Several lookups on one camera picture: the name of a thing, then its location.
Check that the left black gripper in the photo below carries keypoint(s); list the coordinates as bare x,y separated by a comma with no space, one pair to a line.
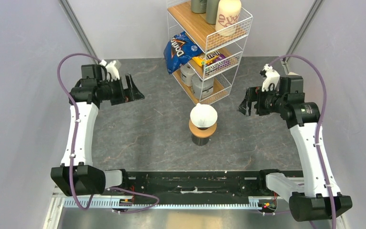
131,94

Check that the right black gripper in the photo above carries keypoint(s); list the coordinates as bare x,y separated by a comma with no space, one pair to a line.
253,94

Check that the single white paper filter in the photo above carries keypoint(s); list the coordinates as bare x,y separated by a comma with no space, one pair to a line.
203,112

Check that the wooden ring dripper stand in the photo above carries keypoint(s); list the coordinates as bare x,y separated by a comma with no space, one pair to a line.
202,133

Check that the dark glass carafe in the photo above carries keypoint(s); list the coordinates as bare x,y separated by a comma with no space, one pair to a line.
200,141

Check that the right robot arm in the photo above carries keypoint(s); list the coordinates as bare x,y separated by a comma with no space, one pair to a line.
319,197

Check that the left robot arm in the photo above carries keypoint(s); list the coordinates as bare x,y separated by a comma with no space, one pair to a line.
76,174

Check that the paper coffee filter stack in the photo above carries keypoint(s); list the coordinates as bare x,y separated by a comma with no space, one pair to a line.
293,73

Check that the grey canister lower shelf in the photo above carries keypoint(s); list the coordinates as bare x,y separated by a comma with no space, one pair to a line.
202,89

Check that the yellow M&M candy bag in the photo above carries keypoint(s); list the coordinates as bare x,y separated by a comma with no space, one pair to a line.
204,60

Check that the white canister lower shelf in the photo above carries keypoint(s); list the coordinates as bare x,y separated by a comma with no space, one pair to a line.
187,72

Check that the blue Doritos chip bag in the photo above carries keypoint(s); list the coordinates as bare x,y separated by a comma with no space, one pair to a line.
179,50

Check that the cream white bottle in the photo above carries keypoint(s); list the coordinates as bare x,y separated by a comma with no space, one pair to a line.
227,15

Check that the grey green bottle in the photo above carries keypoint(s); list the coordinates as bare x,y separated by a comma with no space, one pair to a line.
198,6
211,11

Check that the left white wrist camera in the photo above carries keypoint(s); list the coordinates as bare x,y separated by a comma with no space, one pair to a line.
112,69

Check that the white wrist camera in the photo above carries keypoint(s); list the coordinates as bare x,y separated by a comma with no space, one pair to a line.
112,69
271,78

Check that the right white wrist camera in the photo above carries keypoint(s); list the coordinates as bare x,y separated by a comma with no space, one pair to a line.
271,78

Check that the white wire shelf rack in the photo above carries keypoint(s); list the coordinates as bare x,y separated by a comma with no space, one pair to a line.
181,18

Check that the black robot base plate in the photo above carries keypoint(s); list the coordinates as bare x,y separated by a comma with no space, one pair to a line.
197,187

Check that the aluminium rail frame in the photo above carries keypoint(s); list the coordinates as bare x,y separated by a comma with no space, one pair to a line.
116,210

